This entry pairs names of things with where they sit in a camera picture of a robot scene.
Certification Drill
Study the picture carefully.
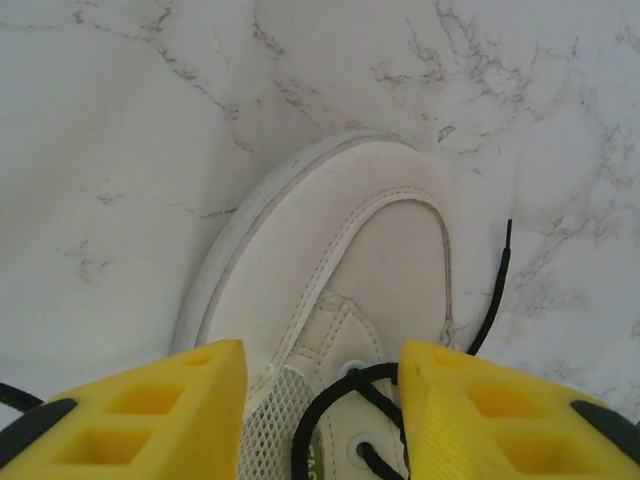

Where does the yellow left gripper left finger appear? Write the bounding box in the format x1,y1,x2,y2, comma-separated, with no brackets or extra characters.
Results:
0,338,249,480

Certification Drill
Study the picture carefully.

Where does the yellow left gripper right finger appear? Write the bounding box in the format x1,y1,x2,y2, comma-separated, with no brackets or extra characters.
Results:
397,338,640,480

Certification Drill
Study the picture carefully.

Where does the black shoelace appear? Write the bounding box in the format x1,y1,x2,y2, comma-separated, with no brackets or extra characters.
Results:
0,218,515,480

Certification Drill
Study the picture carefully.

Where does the white sneaker shoe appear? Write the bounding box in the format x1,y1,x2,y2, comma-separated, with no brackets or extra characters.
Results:
169,130,459,480

